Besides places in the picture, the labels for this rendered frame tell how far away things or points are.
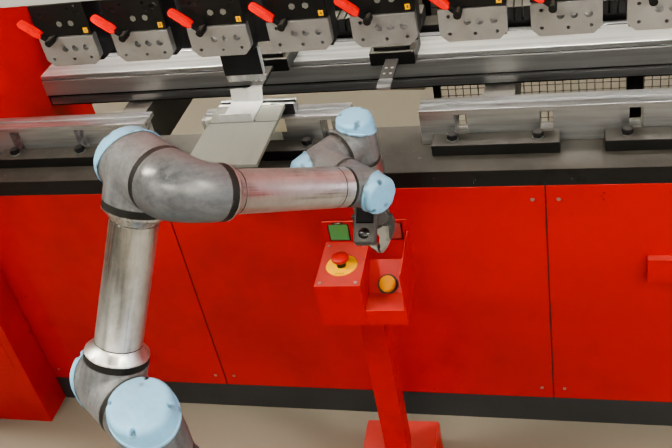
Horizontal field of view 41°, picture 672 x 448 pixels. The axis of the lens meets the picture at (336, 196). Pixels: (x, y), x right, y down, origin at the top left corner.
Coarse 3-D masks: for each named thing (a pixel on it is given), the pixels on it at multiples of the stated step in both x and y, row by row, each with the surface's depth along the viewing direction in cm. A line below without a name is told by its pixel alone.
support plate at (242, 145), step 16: (224, 112) 224; (272, 112) 220; (208, 128) 219; (224, 128) 217; (240, 128) 216; (256, 128) 215; (272, 128) 213; (208, 144) 212; (224, 144) 211; (240, 144) 210; (256, 144) 208; (208, 160) 206; (224, 160) 205; (240, 160) 204; (256, 160) 203
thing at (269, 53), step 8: (264, 48) 242; (272, 48) 241; (264, 56) 240; (272, 56) 239; (280, 56) 239; (288, 56) 239; (264, 64) 240; (272, 64) 239; (280, 64) 239; (288, 64) 239; (264, 80) 233
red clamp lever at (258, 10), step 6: (252, 6) 200; (258, 6) 201; (252, 12) 201; (258, 12) 201; (264, 12) 201; (270, 12) 202; (264, 18) 201; (270, 18) 201; (276, 18) 203; (276, 24) 202; (282, 24) 201; (282, 30) 202
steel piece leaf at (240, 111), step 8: (232, 104) 226; (240, 104) 225; (248, 104) 225; (256, 104) 224; (232, 112) 223; (240, 112) 222; (248, 112) 221; (256, 112) 221; (224, 120) 219; (232, 120) 219; (240, 120) 218; (248, 120) 218
